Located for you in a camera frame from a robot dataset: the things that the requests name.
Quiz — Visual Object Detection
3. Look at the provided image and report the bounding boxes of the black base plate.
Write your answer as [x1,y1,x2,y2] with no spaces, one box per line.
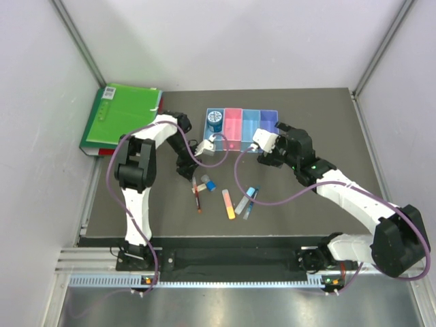
[115,247,359,273]

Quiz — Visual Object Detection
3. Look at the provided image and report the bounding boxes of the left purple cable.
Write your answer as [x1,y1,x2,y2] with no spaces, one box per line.
[104,121,229,297]

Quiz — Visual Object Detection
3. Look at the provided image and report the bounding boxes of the blue round tape dispenser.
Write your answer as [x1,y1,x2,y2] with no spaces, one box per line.
[206,108,224,133]

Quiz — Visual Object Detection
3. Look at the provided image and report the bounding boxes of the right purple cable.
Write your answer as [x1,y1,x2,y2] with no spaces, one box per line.
[234,144,432,296]

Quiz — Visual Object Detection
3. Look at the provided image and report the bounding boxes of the small blue capped bottle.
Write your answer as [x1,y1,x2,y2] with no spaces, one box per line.
[201,174,216,191]

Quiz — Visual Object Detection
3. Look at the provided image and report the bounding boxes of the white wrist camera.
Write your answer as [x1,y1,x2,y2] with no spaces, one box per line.
[251,128,279,153]
[194,139,216,157]

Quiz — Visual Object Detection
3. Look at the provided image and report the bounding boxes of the dark green binder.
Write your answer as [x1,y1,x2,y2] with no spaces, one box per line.
[79,88,116,157]

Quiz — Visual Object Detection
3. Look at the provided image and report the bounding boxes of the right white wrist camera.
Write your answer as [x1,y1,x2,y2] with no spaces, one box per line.
[251,128,279,153]

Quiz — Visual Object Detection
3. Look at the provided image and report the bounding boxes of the light blue highlighter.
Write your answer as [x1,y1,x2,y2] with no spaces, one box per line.
[234,187,255,215]

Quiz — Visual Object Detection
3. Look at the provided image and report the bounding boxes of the blue pen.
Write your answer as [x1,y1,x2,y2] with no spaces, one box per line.
[243,187,260,220]

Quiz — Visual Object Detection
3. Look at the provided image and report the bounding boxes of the red pen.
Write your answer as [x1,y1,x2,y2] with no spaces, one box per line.
[192,176,202,213]

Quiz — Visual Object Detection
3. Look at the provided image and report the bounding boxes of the teal blue bin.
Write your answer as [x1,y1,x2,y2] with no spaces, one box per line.
[240,109,260,152]

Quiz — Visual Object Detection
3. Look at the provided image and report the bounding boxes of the white eraser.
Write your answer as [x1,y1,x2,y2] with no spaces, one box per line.
[197,183,207,192]

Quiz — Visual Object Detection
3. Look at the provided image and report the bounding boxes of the grey slotted cable duct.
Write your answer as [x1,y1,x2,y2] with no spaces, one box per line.
[69,274,339,288]

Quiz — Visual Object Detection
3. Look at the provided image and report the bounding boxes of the pink bin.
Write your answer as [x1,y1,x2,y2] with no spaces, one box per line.
[223,108,243,152]

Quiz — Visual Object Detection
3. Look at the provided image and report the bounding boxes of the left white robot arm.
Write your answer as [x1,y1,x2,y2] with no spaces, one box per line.
[113,111,198,271]

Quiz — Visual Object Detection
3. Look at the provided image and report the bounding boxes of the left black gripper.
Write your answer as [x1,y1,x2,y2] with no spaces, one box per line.
[166,134,203,183]

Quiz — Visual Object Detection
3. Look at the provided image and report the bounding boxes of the light blue bin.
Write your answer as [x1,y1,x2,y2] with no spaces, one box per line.
[204,108,224,152]

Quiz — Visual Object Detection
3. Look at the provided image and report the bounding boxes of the red folder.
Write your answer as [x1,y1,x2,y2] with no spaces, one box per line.
[97,149,114,156]

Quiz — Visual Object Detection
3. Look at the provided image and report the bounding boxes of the orange highlighter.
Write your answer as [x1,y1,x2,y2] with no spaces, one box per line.
[222,189,236,220]

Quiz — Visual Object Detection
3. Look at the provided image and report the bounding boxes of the purple cable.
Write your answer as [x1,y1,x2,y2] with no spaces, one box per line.
[234,144,432,296]
[104,121,229,297]

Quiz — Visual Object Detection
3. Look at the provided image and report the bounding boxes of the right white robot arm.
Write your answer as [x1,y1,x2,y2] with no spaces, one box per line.
[253,123,431,278]

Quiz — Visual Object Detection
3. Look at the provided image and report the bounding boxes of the green folder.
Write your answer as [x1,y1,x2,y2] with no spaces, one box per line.
[87,83,162,145]

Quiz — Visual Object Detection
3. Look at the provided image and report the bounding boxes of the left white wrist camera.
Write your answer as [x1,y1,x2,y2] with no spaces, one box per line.
[194,139,216,157]

